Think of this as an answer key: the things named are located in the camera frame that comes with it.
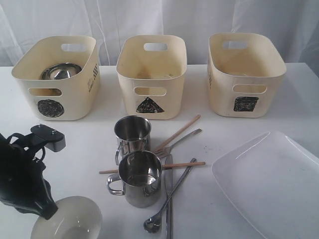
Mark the lower wooden chopstick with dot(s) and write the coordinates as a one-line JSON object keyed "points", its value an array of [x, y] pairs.
{"points": [[166, 166]]}

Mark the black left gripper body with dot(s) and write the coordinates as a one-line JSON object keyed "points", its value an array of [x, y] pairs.
{"points": [[21, 169]]}

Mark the stainless steel bowl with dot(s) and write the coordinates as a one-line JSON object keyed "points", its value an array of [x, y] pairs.
{"points": [[60, 71]]}

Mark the stainless steel fork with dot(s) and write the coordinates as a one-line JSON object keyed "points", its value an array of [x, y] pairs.
{"points": [[164, 152]]}

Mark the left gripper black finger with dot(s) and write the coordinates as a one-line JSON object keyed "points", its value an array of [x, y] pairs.
{"points": [[47, 194], [33, 206]]}

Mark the white rectangular plate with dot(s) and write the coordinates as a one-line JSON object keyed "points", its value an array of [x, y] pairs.
{"points": [[273, 182]]}

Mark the stainless steel mug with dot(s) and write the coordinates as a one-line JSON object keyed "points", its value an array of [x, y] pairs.
{"points": [[133, 133], [138, 179]]}

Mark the white ceramic bowl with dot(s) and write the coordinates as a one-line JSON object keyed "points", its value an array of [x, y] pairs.
{"points": [[77, 217]]}

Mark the stainless steel knife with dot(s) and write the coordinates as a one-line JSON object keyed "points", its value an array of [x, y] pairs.
{"points": [[168, 179]]}

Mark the white curtain backdrop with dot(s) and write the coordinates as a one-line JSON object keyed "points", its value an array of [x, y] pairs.
{"points": [[292, 25]]}

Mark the cream bin with square mark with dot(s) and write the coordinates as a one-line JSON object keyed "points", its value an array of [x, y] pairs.
{"points": [[244, 72]]}

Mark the cream bin with circle mark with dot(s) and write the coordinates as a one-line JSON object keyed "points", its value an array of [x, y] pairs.
{"points": [[59, 99]]}

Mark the cream bin with triangle mark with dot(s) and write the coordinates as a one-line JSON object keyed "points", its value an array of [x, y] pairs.
{"points": [[151, 72]]}

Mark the long stainless steel spoon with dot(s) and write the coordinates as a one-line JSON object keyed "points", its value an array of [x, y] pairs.
{"points": [[153, 224]]}

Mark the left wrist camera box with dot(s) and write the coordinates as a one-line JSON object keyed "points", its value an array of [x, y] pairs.
{"points": [[44, 136]]}

